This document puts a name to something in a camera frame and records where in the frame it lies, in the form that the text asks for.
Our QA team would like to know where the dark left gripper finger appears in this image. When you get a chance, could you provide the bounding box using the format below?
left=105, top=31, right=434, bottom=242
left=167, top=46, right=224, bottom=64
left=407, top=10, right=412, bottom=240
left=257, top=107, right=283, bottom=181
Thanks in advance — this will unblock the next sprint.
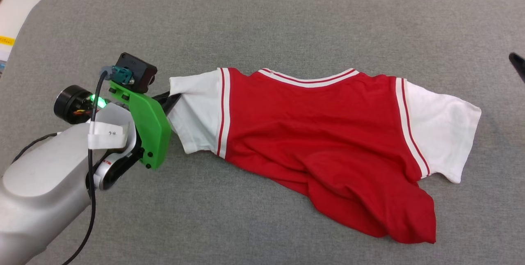
left=154, top=91, right=182, bottom=116

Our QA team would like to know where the grey fabric table cover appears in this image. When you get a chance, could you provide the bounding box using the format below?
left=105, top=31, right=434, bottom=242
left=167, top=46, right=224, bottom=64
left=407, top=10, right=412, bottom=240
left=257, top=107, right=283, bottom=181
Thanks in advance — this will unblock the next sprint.
left=0, top=0, right=525, bottom=265

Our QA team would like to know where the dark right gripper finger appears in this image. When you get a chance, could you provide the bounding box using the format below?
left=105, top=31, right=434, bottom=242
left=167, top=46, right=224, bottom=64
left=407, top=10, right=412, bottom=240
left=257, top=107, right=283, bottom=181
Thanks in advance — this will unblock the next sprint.
left=509, top=53, right=525, bottom=84

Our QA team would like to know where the red and white t-shirt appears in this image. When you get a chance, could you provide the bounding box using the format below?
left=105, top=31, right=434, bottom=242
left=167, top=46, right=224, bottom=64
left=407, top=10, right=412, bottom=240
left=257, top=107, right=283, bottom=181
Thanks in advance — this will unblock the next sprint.
left=167, top=67, right=482, bottom=245

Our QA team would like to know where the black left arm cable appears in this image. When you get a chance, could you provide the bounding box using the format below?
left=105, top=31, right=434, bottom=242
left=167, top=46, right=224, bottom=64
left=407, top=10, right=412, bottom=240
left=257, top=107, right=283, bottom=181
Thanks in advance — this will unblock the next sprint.
left=62, top=70, right=112, bottom=265

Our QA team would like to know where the white paper tape label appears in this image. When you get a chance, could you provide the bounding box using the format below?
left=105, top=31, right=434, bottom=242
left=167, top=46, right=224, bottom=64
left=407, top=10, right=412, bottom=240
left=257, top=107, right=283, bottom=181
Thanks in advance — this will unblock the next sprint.
left=88, top=121, right=126, bottom=150

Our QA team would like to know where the teal left camera connector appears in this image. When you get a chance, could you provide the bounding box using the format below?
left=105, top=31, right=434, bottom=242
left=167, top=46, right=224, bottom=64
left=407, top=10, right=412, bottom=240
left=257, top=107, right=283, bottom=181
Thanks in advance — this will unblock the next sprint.
left=110, top=66, right=134, bottom=85

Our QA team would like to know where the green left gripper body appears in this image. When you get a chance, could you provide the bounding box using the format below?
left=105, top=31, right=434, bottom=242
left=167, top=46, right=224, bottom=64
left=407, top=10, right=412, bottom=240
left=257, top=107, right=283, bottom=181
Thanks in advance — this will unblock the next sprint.
left=53, top=80, right=172, bottom=170

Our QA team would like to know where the white equipment case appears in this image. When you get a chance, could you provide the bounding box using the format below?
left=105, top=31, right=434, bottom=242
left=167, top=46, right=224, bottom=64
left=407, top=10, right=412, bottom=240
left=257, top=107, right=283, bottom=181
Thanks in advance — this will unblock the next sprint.
left=0, top=0, right=89, bottom=79

